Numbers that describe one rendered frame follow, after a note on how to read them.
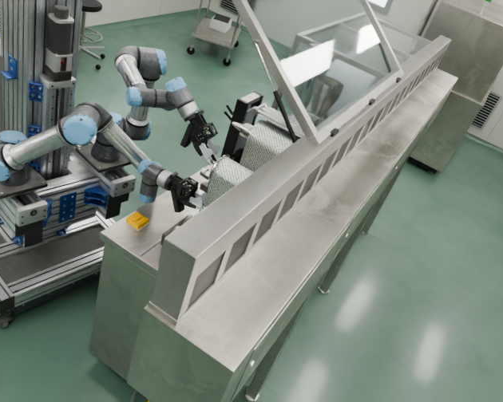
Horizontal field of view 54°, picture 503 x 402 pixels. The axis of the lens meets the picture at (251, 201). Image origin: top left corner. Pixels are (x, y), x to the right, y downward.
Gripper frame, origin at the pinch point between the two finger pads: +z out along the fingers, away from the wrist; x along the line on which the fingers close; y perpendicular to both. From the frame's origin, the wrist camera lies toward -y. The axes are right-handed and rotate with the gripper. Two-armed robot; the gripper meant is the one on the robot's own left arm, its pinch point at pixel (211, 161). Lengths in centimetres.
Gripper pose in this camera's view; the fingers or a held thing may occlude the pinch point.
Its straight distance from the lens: 201.9
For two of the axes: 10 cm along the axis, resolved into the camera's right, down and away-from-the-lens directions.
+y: 7.4, -2.8, -6.1
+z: 4.6, 8.7, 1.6
